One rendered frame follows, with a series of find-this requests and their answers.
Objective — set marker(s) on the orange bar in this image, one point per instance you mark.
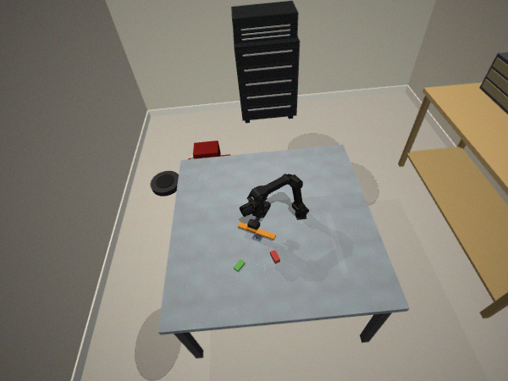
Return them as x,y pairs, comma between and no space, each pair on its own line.
260,232

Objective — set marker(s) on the red rectangular block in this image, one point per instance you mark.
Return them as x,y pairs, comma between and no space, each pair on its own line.
275,256

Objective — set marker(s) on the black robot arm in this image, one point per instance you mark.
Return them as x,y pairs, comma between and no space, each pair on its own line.
261,192

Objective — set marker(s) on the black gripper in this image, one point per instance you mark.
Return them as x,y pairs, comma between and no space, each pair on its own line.
255,224

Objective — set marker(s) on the green rectangular block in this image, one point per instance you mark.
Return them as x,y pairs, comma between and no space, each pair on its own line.
239,265

